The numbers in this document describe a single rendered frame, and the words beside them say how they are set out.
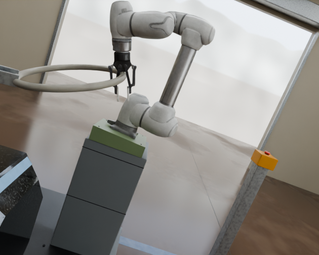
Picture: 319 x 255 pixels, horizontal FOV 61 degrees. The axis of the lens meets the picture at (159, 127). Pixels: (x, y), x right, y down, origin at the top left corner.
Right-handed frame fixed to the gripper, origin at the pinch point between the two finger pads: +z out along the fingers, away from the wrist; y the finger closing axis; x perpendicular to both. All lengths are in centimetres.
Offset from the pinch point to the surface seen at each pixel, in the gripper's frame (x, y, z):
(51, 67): -16.8, 34.4, -10.1
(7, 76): 13.6, 45.9, -12.3
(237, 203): -6, -76, 80
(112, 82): 18.4, 5.4, -10.4
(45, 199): -69, 60, 108
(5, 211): 51, 42, 23
